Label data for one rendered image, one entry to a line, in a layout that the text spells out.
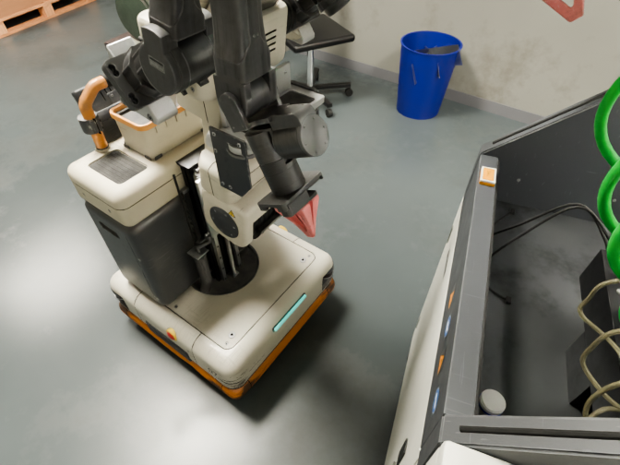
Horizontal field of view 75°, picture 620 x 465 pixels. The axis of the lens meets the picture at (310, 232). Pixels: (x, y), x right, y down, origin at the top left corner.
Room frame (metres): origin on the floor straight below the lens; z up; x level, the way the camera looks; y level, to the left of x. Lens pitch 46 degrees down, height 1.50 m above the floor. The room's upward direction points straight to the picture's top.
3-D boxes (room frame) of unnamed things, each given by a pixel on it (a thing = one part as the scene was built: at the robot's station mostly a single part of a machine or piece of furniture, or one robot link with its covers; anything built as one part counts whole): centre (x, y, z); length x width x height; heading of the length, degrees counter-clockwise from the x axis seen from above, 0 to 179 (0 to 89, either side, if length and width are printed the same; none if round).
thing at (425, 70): (2.64, -0.79, 0.25); 0.43 x 0.39 x 0.50; 53
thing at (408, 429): (0.49, -0.29, 0.44); 0.65 x 0.02 x 0.68; 159
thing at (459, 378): (0.48, -0.30, 0.87); 0.62 x 0.04 x 0.16; 159
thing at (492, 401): (0.25, -0.29, 0.84); 0.04 x 0.04 x 0.01
